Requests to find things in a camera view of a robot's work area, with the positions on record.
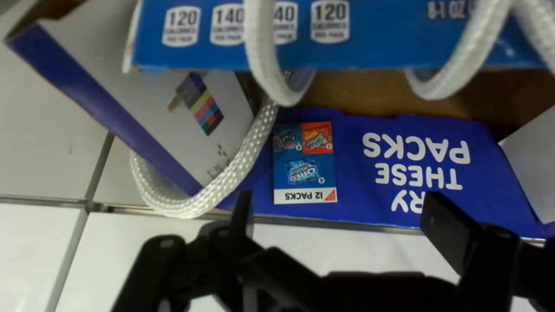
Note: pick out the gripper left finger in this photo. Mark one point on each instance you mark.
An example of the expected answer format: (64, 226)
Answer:
(162, 268)

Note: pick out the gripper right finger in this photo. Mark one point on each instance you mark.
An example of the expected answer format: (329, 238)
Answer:
(490, 260)

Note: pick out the blue cardboard snack box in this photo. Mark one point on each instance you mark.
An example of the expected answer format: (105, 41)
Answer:
(351, 173)

